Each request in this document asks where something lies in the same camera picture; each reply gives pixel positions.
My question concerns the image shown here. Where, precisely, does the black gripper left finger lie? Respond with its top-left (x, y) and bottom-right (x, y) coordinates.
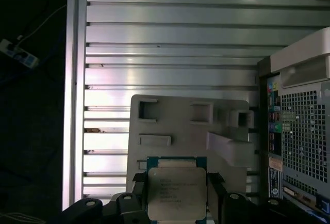
top-left (61, 172), bottom-right (149, 224)

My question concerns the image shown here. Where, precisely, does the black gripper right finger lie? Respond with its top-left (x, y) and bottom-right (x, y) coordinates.
top-left (206, 171), bottom-right (300, 224)

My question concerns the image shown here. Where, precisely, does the silver CPU plate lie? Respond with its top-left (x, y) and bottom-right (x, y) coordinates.
top-left (146, 156), bottom-right (208, 221)

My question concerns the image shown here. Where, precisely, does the black and silver PC case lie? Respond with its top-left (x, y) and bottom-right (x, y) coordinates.
top-left (256, 27), bottom-right (330, 224)

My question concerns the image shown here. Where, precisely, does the grey parts rack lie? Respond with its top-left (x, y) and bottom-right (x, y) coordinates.
top-left (125, 93), bottom-right (256, 201)

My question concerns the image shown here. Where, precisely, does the white power strip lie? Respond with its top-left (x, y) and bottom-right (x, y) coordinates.
top-left (0, 38), bottom-right (40, 68)

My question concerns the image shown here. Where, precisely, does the pale case corner handle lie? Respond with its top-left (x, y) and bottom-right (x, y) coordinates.
top-left (270, 27), bottom-right (330, 88)

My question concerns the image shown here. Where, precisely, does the white power cable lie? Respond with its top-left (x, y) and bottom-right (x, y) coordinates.
top-left (16, 4), bottom-right (67, 44)

